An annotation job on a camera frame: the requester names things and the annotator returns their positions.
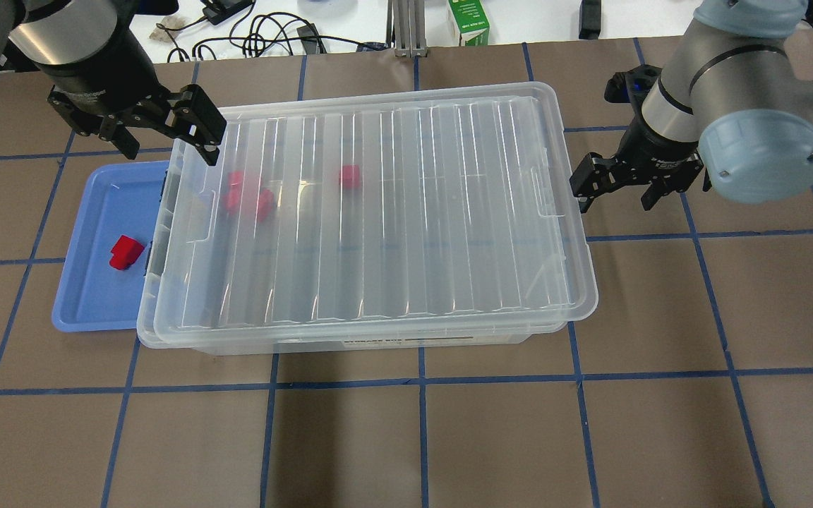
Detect green and white carton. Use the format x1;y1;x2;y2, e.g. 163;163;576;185
446;0;491;47

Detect clear plastic box lid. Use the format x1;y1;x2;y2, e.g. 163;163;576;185
153;83;599;334

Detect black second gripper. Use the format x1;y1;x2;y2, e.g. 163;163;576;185
569;65;704;214

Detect clear plastic storage box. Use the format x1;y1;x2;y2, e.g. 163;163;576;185
136;83;599;356

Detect black power adapter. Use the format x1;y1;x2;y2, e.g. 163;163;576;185
297;23;327;55

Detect aluminium frame post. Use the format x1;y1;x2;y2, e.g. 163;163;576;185
387;0;427;58

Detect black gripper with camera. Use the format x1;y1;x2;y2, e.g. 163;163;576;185
31;28;228;167

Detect blue plastic tray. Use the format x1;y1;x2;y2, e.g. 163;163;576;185
52;161;169;332

